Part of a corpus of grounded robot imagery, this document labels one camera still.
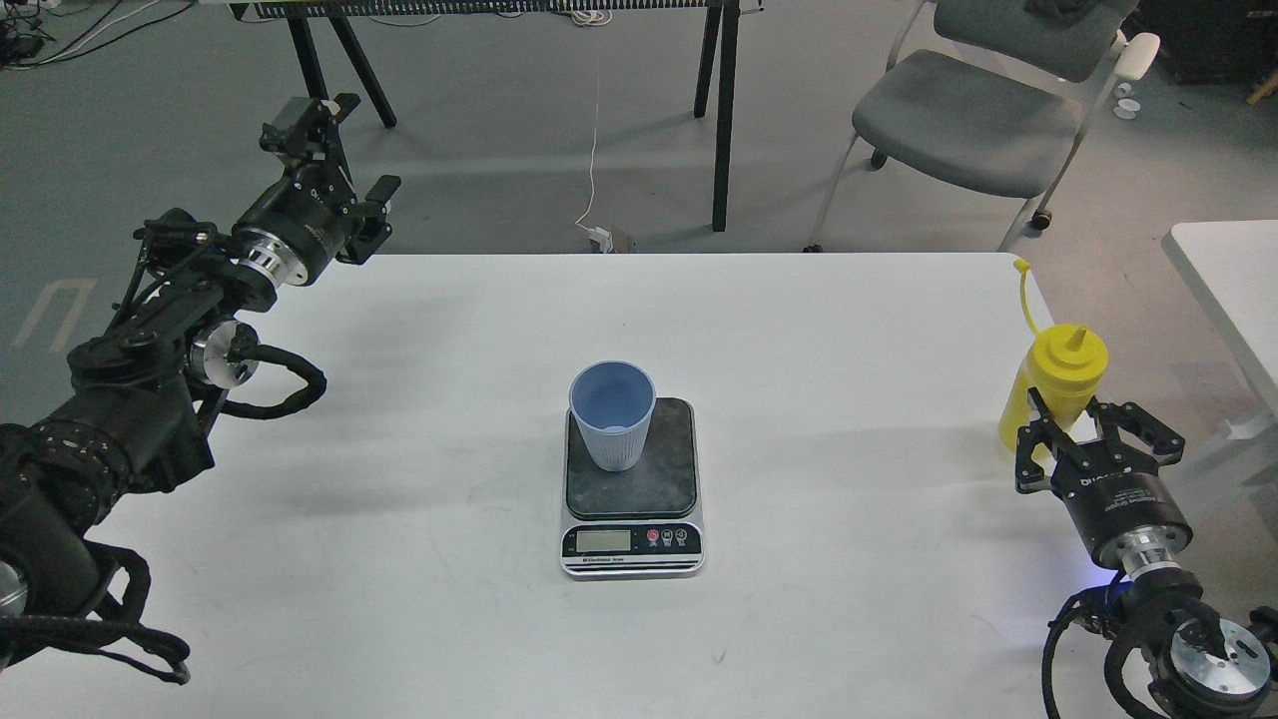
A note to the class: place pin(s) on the yellow squeeze bottle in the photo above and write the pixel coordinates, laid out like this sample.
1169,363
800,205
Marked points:
1065,363

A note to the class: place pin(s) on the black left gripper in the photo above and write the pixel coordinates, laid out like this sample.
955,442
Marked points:
308,217

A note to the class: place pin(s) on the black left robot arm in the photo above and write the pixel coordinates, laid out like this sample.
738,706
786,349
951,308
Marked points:
148,390

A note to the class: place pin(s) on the black-legged background table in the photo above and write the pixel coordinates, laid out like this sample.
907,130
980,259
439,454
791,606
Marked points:
641,110

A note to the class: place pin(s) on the digital kitchen scale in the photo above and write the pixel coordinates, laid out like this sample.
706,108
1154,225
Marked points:
643,522

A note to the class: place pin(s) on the white side table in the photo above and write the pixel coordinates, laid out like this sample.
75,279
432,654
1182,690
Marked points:
1231,269

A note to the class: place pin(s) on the blue plastic cup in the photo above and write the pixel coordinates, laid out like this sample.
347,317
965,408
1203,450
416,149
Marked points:
612,404

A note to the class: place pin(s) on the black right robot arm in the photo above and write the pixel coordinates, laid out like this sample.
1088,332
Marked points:
1170,654

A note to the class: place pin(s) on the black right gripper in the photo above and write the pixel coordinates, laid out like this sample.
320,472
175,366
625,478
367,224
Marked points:
1119,500

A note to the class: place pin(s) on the grey office chair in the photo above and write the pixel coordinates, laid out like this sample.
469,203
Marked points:
976,128

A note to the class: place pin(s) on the white power adapter on floor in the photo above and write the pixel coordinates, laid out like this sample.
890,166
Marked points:
610,240

